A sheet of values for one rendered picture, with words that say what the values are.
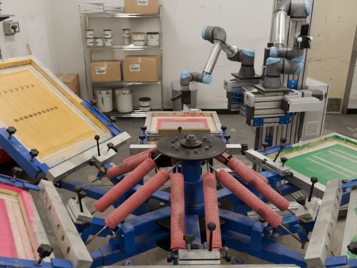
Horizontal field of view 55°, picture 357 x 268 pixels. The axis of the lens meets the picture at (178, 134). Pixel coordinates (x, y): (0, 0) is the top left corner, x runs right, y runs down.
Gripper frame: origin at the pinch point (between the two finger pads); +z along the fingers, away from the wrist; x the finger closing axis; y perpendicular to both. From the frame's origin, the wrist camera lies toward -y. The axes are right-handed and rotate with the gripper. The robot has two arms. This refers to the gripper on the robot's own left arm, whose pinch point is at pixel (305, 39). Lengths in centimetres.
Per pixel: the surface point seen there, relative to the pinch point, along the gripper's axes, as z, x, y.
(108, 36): -296, 251, -4
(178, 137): 81, 64, 27
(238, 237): 93, 40, 70
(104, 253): 115, 92, 63
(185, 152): 94, 58, 29
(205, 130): 0, 65, 53
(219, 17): -371, 86, -8
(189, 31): -361, 135, 7
